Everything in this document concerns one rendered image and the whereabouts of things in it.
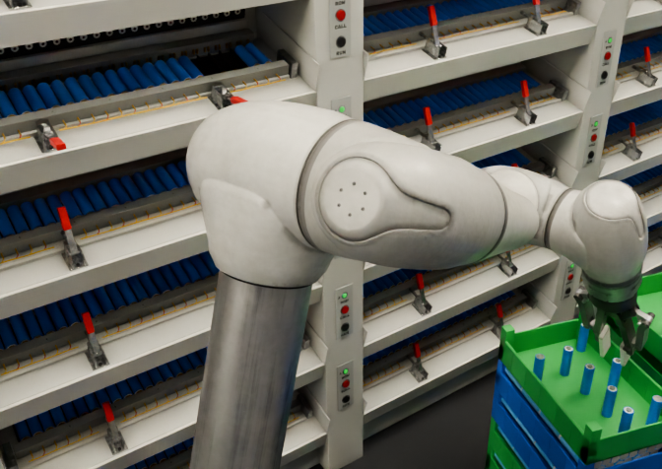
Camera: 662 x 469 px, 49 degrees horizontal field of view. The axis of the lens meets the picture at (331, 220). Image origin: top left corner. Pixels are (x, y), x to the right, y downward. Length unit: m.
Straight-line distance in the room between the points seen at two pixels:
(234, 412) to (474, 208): 0.33
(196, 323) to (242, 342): 0.56
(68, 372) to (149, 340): 0.14
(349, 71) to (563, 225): 0.43
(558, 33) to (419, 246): 1.03
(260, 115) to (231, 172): 0.06
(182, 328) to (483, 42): 0.78
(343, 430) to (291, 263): 0.99
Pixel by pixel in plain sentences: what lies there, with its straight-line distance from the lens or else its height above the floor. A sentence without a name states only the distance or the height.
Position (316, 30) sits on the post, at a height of 1.00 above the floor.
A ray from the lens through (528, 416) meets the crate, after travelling 1.50.
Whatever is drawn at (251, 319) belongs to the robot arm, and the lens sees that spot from 0.74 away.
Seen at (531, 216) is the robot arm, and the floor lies 0.92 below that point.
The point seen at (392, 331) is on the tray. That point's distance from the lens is 1.59.
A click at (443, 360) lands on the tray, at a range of 1.81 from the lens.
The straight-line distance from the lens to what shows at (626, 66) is 1.93.
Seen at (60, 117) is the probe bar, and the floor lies 0.93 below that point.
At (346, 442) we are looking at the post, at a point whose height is 0.07.
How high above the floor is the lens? 1.30
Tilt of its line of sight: 29 degrees down
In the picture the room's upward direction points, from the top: 1 degrees counter-clockwise
